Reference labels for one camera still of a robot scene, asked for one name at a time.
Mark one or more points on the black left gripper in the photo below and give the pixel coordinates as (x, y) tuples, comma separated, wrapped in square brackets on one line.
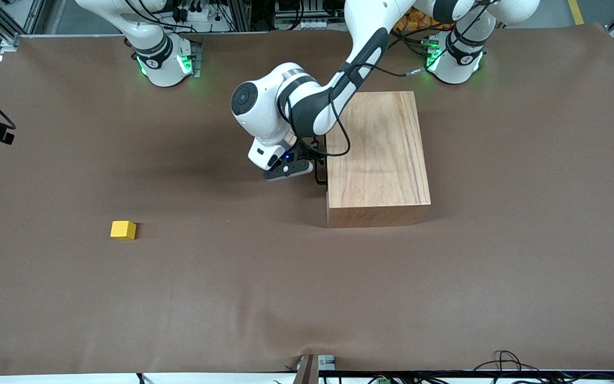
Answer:
[(309, 153)]

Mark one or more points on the yellow block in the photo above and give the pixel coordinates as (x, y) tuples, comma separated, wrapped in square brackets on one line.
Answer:
[(121, 229)]

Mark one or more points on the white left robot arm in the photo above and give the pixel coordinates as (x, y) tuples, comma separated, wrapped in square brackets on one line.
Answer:
[(264, 106)]

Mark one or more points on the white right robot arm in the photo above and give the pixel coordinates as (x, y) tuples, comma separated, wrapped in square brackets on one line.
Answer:
[(158, 58)]

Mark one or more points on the wooden drawer cabinet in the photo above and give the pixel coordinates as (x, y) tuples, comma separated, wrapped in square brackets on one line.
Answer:
[(376, 154)]

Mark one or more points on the brown table mat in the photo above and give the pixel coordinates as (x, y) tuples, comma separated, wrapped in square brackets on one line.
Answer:
[(232, 293)]

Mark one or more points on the orange object pile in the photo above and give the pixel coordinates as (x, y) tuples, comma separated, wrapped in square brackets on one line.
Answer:
[(413, 21)]

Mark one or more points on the white power strip with plugs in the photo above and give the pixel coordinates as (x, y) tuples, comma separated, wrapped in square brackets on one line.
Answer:
[(200, 16)]

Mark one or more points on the green terminal connector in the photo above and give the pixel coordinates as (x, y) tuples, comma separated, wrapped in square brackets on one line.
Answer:
[(380, 380)]

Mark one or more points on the metal edge bracket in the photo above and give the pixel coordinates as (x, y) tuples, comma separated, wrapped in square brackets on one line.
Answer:
[(309, 370)]

